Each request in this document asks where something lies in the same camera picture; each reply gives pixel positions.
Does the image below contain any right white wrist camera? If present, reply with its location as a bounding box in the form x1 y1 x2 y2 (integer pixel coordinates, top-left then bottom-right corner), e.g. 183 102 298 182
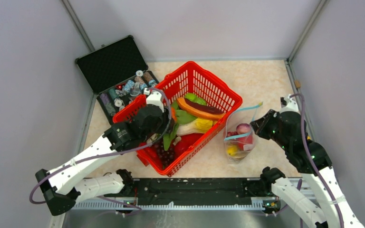
279 95 299 113

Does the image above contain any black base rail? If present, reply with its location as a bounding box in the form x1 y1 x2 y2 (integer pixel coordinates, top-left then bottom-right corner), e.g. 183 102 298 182
107 178 277 206

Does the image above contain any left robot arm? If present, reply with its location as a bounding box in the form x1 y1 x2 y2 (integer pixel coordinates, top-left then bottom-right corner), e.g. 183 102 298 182
29 104 174 216

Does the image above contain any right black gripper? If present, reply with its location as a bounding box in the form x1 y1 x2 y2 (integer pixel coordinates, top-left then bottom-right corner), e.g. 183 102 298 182
250 108 290 150

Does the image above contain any red plastic shopping basket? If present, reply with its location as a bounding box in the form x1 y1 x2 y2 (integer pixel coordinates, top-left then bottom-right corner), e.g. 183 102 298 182
112 61 243 177

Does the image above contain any small orange pumpkin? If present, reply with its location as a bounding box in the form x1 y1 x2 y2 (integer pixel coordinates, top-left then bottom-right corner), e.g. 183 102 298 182
170 107 177 123

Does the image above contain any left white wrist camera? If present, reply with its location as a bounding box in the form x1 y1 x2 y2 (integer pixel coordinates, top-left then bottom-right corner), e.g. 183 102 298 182
143 88 165 113

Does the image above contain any light green lettuce head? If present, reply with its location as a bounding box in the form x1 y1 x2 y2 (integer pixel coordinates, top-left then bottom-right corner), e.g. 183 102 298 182
184 93 207 106

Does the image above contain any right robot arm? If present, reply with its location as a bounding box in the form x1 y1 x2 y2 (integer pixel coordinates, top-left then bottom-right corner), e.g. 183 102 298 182
250 110 364 228

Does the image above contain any green leafy vegetable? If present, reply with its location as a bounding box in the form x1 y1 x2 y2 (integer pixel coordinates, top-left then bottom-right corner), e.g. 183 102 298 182
163 101 197 151

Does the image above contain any black poker chip case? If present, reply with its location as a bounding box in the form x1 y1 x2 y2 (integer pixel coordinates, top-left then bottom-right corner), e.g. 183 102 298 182
75 35 159 124

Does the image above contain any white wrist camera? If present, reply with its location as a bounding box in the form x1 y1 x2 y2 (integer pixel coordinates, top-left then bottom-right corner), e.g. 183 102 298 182
279 95 299 113
143 88 165 113

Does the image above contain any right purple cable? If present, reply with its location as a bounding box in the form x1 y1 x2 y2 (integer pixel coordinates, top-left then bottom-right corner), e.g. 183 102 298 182
288 93 345 228

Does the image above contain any dark purple grape bunch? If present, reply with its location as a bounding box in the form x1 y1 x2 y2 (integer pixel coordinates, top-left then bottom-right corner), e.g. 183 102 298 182
152 142 176 169

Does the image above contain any red chili pepper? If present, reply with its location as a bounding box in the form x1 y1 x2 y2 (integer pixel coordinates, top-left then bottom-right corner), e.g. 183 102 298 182
140 146 158 161

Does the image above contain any red grape bunch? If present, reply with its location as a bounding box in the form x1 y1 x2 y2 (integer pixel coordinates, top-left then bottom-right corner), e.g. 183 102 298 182
226 131 239 140

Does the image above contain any purple red onion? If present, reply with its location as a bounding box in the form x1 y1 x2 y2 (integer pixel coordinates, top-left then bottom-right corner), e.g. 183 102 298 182
236 123 252 134

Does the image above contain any clear zip top bag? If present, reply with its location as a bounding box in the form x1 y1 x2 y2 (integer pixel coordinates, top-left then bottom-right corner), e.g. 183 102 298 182
223 102 263 163

